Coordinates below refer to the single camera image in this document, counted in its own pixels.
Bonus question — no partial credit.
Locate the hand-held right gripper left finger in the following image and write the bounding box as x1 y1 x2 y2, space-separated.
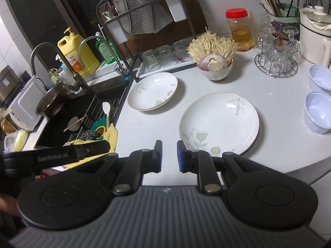
76 140 163 196

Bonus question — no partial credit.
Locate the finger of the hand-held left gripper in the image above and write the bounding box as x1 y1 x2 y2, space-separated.
75 140 111 161

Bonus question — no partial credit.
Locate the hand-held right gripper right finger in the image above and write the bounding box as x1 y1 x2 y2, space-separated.
176 140 263 196

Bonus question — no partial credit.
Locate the large white floral plate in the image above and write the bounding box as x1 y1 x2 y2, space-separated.
179 92 260 157

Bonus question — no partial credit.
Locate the white deep plate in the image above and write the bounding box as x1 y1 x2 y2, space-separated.
127 72 178 111

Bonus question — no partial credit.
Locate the pale lavender plastic bowl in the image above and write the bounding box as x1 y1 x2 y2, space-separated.
309 64 331 91
304 91 331 134

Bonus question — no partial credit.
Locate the person's left hand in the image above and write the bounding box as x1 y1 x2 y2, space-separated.
0 193 20 216

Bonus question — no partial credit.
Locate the steel wool scrubber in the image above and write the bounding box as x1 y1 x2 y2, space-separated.
80 131 99 141

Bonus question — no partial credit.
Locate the green sunflower sponge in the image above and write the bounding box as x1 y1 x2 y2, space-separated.
90 117 108 136

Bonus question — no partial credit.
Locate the yellow cloth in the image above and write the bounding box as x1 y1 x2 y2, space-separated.
63 123 119 153

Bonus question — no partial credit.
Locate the white ladle spoon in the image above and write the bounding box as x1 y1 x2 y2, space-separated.
102 102 112 128

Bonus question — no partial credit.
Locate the black kitchen sink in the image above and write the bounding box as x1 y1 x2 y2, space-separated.
34 79 130 149

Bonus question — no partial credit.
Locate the white countertop appliance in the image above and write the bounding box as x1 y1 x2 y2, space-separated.
7 75 49 131

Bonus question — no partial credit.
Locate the steel saucepan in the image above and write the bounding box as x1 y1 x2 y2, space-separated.
35 82 67 119

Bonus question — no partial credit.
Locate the white drain tray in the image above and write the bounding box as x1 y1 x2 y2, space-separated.
137 55 197 79

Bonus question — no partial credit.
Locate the white bowl with vegetables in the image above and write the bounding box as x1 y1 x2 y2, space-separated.
199 58 234 81

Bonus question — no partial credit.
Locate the yellow detergent bottle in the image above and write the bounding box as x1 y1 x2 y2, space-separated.
57 27 100 77

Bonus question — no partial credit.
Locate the green soap bottle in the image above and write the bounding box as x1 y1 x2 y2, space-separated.
95 32 117 66

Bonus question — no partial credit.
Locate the cut purple onion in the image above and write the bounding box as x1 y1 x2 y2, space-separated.
199 54 228 72

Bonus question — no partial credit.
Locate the clear drinking glass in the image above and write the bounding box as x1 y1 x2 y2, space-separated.
157 45 173 60
173 41 188 58
142 49 156 64

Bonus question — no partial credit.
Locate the curved steel faucet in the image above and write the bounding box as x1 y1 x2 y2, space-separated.
78 36 125 74

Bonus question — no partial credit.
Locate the dark metal faucet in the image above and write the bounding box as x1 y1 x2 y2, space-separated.
30 43 87 94

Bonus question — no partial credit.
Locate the enoki mushroom bunch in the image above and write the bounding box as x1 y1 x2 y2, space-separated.
187 27 240 65

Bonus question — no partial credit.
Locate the wooden cutting board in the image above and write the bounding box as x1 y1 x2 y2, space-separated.
118 0 208 55

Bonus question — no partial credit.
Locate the clear jar with red lid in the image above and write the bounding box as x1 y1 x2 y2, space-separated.
225 8 255 52

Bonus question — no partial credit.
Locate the grey patterned towel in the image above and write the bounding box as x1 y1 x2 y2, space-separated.
123 0 146 35

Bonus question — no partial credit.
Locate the white utensil holder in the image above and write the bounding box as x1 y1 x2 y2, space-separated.
164 0 187 23

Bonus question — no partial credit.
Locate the white pot with lid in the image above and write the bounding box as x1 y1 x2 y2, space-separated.
299 5 331 66

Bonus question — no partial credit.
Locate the black wire dish rack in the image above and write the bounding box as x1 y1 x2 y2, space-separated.
96 0 208 78

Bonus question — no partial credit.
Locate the wire rack of glass cups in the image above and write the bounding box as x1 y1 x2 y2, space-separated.
254 10 302 78

